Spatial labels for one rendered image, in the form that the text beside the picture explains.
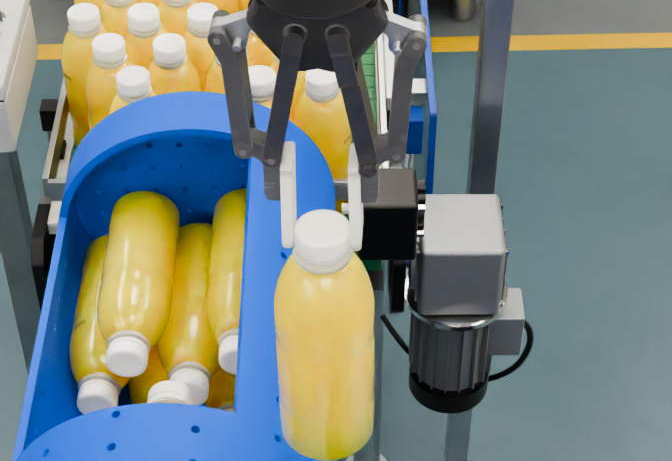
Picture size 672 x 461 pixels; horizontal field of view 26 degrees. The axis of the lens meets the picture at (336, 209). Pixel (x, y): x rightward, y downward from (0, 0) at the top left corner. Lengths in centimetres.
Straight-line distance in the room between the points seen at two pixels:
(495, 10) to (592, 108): 152
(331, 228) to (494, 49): 103
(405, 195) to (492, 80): 38
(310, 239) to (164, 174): 58
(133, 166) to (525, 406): 141
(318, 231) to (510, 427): 180
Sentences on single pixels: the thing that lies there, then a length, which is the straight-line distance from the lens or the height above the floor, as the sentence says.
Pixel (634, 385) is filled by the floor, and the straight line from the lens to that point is 285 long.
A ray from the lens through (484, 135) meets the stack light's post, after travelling 208.
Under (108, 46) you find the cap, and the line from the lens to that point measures 175.
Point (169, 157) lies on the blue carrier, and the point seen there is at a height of 115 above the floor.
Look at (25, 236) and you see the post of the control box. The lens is 199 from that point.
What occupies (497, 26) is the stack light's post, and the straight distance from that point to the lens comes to 196.
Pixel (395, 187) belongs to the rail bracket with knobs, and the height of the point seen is 100.
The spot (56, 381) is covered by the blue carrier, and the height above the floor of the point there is 105.
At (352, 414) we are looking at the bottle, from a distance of 107.
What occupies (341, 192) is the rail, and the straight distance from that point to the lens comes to 175.
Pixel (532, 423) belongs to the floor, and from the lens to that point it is 276.
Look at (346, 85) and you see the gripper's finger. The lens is 89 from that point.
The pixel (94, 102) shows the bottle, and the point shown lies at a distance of 178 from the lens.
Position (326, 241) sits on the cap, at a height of 146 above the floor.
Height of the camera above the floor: 214
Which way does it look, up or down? 43 degrees down
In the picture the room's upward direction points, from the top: straight up
